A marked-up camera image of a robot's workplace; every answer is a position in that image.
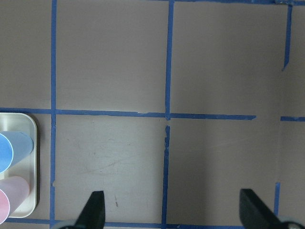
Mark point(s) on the pink cup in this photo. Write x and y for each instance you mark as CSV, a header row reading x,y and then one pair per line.
x,y
13,191

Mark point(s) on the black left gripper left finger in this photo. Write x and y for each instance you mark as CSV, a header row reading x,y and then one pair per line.
x,y
93,213

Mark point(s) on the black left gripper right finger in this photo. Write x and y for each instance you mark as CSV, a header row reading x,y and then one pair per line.
x,y
254,213

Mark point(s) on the beige plastic tray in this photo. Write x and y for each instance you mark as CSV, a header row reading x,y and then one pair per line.
x,y
28,167

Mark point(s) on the light blue cup rear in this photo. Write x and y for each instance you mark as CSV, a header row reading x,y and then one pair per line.
x,y
14,147

